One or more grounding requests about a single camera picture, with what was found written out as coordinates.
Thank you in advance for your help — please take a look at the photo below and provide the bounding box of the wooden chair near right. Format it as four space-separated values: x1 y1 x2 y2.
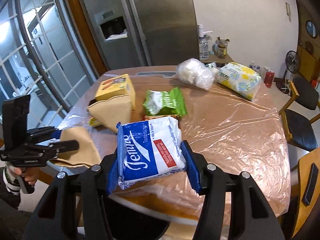
292 148 319 239

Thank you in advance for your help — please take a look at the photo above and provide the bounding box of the blue white tissue pack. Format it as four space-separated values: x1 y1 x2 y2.
117 116 186 190

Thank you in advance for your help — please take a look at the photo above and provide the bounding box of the wooden chair black cushion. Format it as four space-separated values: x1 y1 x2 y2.
278 76 319 152

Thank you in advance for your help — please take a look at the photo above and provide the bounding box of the red box on floor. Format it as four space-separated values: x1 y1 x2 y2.
264 71 274 88

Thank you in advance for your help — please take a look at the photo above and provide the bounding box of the floral tissue pack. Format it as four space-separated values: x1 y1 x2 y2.
217 62 261 101

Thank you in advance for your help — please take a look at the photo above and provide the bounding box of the black floor fan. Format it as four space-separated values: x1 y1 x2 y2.
276 50 300 94

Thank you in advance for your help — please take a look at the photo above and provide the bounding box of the clear plastic bag bundle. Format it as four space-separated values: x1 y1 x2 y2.
176 58 215 90

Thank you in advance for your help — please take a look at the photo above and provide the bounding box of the brown paper bag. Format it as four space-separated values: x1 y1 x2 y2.
49 126 102 169
87 95 132 133

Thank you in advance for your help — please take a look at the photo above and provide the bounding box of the glass jar with lid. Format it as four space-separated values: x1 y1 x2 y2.
216 37 230 59

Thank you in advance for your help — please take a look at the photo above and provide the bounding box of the left hand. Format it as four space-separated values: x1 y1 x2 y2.
14 167 40 185

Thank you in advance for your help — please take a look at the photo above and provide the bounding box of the brown paper bag flat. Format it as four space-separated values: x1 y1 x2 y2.
49 126 102 169

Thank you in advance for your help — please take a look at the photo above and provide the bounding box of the stainless steel refrigerator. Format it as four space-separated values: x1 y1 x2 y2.
81 0 199 70

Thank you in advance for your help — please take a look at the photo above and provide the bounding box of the plastic water bottle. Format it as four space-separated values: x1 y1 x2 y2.
197 24 209 61

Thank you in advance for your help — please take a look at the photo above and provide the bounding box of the yellow cartoon cardboard box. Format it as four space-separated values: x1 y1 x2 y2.
95 74 136 110

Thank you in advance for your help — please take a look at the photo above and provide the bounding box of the green snack bag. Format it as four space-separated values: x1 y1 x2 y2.
143 87 188 116

